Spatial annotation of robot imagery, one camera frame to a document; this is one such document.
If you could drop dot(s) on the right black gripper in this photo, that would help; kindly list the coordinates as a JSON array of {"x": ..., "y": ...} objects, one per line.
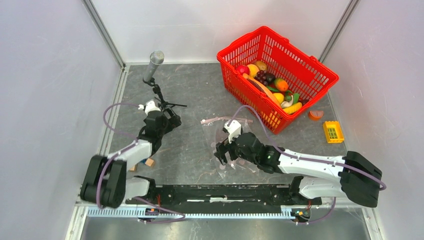
[{"x": 222, "y": 147}]

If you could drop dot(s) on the small wooden block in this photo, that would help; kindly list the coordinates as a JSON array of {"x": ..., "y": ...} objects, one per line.
[{"x": 133, "y": 168}]

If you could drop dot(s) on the red toy apple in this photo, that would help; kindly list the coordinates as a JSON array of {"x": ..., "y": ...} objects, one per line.
[{"x": 243, "y": 69}]

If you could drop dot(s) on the orange toy tomato slice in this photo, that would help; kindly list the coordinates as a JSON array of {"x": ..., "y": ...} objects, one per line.
[{"x": 315, "y": 115}]

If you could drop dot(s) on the microphone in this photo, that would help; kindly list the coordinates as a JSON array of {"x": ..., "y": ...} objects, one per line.
[{"x": 156, "y": 59}]

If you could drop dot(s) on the purple toy grapes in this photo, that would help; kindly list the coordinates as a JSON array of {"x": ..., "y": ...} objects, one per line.
[{"x": 264, "y": 77}]

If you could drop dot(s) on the white toy garlic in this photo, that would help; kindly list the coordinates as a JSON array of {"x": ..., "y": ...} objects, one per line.
[{"x": 286, "y": 104}]

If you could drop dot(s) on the yellow toy crate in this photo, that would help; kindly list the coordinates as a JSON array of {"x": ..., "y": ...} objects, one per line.
[{"x": 333, "y": 132}]

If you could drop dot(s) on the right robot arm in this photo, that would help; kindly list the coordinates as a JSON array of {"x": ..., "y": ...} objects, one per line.
[{"x": 351, "y": 176}]

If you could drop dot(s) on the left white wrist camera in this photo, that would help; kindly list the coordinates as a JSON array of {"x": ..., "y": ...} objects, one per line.
[{"x": 149, "y": 107}]

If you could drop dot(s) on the yellow toy banana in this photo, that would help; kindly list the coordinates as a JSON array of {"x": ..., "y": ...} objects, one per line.
[{"x": 293, "y": 108}]

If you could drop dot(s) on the orange toy fruit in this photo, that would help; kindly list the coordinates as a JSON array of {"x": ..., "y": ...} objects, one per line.
[{"x": 253, "y": 70}]

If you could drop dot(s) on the brown toy potato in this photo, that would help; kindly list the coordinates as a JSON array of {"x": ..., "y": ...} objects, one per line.
[{"x": 262, "y": 66}]

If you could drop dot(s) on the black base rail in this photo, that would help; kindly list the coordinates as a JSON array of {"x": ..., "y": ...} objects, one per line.
[{"x": 228, "y": 198}]

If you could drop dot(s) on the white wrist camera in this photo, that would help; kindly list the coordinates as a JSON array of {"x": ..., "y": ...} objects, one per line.
[
  {"x": 234, "y": 130},
  {"x": 149, "y": 107}
]

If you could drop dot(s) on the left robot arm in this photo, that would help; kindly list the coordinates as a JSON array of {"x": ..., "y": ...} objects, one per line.
[{"x": 105, "y": 182}]

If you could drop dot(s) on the green toy pepper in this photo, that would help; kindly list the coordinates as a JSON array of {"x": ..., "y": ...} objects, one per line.
[{"x": 295, "y": 98}]

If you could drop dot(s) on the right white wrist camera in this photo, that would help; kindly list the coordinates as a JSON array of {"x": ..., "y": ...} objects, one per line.
[{"x": 234, "y": 130}]

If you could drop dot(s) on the clear zip top bag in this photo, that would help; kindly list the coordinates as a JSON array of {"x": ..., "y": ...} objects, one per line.
[{"x": 213, "y": 132}]

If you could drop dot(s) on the red plastic shopping basket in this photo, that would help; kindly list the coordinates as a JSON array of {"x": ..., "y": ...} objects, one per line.
[{"x": 304, "y": 74}]

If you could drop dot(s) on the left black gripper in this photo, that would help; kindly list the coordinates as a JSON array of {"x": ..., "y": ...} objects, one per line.
[{"x": 172, "y": 122}]

